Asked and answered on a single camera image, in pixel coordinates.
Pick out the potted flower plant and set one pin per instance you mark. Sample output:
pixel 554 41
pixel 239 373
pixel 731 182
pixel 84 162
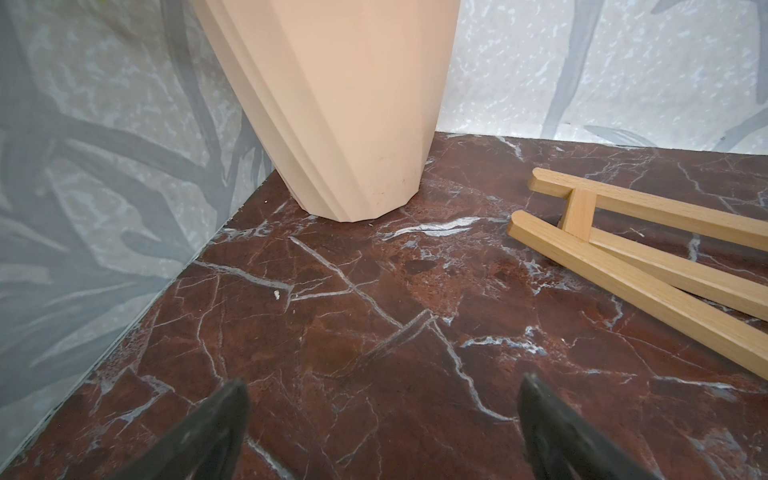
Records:
pixel 343 95

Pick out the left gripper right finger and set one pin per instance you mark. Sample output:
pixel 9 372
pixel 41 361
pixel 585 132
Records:
pixel 560 444

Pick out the wooden easel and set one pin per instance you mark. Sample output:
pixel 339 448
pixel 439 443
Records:
pixel 681 293

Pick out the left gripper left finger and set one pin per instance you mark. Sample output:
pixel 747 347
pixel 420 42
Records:
pixel 204 445

